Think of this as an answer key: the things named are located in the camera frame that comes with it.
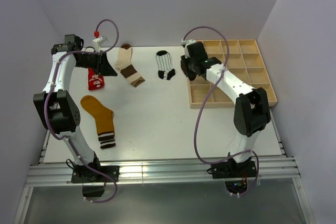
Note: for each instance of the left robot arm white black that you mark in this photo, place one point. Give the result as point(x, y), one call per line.
point(56, 108)

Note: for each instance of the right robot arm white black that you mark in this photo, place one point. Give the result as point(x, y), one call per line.
point(251, 107)

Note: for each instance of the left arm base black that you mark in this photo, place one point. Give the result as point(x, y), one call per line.
point(82, 175)

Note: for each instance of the white black pinstripe sock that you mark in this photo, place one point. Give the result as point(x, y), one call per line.
point(165, 65)

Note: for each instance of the aluminium rail frame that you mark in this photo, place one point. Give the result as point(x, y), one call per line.
point(160, 178)

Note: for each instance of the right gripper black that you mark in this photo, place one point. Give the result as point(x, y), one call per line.
point(185, 61)

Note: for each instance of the cream brown striped sock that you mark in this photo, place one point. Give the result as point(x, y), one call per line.
point(126, 68)

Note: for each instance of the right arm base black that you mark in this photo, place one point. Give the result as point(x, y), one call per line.
point(245, 174)

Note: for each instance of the mustard yellow striped sock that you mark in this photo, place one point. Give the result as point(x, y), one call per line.
point(104, 121)

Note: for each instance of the red sock with face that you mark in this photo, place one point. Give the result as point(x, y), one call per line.
point(95, 81)

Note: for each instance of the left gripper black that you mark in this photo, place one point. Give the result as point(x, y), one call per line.
point(103, 66)

